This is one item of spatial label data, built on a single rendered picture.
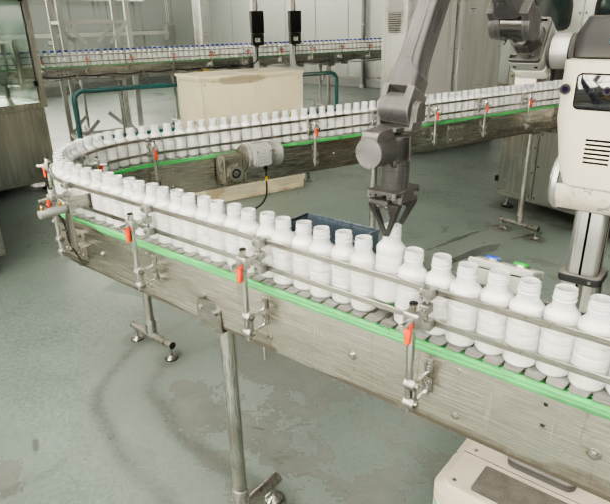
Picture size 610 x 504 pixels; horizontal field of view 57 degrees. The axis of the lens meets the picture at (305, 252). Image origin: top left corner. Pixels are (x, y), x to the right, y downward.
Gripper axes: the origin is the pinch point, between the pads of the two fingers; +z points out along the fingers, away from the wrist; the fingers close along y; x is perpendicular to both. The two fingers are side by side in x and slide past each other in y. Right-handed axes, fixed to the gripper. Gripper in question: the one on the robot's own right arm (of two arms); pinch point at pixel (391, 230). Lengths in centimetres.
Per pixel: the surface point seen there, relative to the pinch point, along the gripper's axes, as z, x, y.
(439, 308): 12.7, 13.5, 2.6
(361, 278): 10.9, -4.3, 3.7
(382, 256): 4.9, 0.1, 3.0
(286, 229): 5.2, -27.1, 2.0
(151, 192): 5, -80, 2
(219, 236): 12, -50, 3
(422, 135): 19, -113, -225
